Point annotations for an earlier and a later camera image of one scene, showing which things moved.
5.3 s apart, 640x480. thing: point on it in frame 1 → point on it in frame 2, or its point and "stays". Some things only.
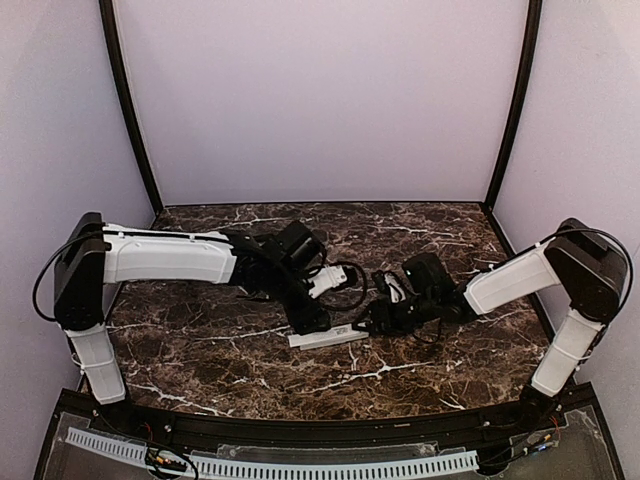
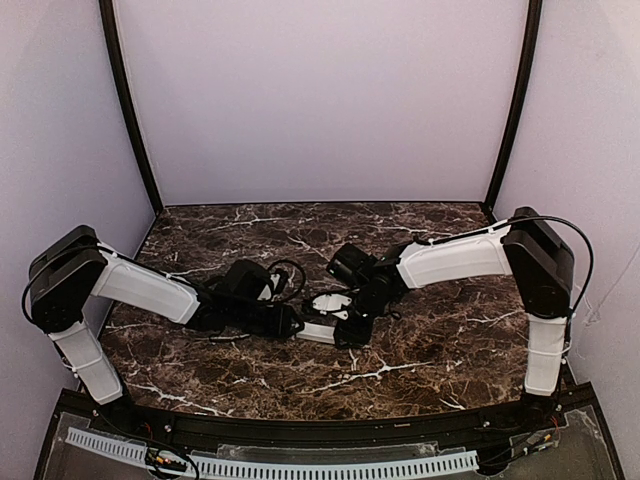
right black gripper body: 379,315 → 351,331
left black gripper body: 310,319 → 279,320
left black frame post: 109,27 stays
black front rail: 136,423 stays
